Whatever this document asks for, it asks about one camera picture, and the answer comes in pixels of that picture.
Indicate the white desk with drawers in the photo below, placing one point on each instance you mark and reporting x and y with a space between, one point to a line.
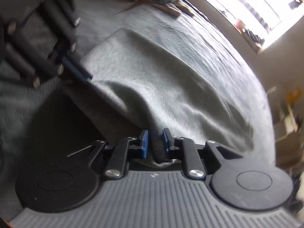
287 128

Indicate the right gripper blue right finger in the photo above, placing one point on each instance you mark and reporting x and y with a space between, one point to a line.
185 150

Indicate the beige checked garment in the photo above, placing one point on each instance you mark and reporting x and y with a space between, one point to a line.
175 9

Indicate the pink bowl on sill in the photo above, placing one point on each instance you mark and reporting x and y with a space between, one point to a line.
240 26

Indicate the dark clothes on sill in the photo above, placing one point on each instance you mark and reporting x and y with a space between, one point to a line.
255 38

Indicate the grey bed sheet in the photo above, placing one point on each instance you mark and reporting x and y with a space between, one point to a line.
40 124

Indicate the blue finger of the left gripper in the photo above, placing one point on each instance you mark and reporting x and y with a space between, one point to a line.
76 70

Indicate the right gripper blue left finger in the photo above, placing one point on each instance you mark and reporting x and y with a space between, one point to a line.
126 149

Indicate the yellow box on desk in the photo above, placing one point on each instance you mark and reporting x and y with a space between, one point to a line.
293 95

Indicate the grey sweatshirt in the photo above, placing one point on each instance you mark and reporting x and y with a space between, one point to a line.
137 84

